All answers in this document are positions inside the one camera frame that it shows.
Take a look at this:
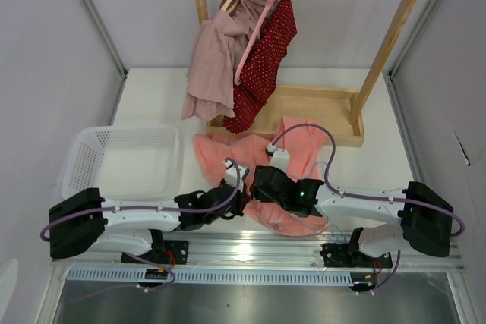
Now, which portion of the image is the pink plastic hanger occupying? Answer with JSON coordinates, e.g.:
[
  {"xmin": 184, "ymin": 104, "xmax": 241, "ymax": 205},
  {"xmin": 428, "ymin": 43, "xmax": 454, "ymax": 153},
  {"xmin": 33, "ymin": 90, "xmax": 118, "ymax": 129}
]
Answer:
[{"xmin": 234, "ymin": 0, "xmax": 276, "ymax": 85}]

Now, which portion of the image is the wooden clothes rack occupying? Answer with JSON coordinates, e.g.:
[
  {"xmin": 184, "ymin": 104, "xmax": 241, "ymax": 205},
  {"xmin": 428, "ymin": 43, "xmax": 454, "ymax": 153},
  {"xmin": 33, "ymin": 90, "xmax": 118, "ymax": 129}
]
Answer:
[{"xmin": 195, "ymin": 0, "xmax": 417, "ymax": 147}]

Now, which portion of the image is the light blue plastic hanger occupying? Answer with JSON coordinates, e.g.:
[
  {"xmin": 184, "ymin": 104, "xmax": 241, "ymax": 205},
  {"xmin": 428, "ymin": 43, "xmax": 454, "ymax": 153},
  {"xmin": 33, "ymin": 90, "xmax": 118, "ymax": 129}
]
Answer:
[{"xmin": 286, "ymin": 160, "xmax": 346, "ymax": 243}]

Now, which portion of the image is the salmon pink skirt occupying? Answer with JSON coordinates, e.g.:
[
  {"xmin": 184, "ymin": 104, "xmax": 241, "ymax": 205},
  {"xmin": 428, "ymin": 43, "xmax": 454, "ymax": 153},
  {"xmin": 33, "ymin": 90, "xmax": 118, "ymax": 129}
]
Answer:
[{"xmin": 193, "ymin": 116, "xmax": 328, "ymax": 237}]

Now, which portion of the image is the white plastic basket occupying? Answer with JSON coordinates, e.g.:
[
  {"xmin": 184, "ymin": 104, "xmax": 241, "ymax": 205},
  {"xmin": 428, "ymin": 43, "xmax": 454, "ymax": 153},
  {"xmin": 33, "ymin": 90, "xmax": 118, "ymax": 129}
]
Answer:
[{"xmin": 61, "ymin": 124, "xmax": 183, "ymax": 201}]

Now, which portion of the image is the white slotted cable duct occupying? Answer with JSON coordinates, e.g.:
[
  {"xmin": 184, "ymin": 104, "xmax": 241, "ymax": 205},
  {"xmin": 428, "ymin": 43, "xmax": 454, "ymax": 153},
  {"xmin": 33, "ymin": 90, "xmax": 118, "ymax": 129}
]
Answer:
[{"xmin": 67, "ymin": 266, "xmax": 372, "ymax": 287}]

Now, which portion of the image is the red polka dot garment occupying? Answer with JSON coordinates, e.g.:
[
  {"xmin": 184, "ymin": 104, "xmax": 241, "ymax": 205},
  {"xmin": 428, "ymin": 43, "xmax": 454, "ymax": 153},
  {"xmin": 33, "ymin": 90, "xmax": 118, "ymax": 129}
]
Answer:
[{"xmin": 222, "ymin": 0, "xmax": 297, "ymax": 134}]

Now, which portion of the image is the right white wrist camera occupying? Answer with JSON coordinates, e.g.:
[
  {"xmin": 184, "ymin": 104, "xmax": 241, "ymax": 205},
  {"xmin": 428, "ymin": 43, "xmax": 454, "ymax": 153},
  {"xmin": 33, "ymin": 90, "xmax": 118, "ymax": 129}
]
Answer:
[{"xmin": 265, "ymin": 143, "xmax": 290, "ymax": 172}]

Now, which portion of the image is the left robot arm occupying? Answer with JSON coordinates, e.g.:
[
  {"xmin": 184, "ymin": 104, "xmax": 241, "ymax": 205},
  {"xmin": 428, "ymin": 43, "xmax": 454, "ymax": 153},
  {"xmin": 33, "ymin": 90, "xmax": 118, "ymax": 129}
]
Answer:
[{"xmin": 41, "ymin": 182, "xmax": 250, "ymax": 263}]

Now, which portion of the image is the dusty pink dress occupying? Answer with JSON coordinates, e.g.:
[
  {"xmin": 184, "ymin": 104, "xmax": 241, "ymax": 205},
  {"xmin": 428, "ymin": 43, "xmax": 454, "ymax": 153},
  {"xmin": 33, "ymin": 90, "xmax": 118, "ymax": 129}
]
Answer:
[{"xmin": 181, "ymin": 0, "xmax": 267, "ymax": 121}]

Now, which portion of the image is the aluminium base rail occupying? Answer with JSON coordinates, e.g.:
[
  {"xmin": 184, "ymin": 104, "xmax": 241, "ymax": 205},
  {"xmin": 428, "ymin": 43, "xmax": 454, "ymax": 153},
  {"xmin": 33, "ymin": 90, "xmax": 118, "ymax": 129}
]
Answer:
[{"xmin": 52, "ymin": 231, "xmax": 465, "ymax": 272}]

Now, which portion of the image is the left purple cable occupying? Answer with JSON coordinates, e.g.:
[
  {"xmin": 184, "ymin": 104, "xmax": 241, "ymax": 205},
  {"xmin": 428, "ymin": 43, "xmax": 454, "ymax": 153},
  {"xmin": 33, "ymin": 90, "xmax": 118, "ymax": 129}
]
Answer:
[{"xmin": 40, "ymin": 157, "xmax": 241, "ymax": 242}]

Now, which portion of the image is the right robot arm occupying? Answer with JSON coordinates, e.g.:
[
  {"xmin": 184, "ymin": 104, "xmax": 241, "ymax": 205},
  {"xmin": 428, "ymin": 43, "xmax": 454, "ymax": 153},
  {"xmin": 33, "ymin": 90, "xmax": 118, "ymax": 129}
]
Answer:
[{"xmin": 251, "ymin": 166, "xmax": 453, "ymax": 266}]

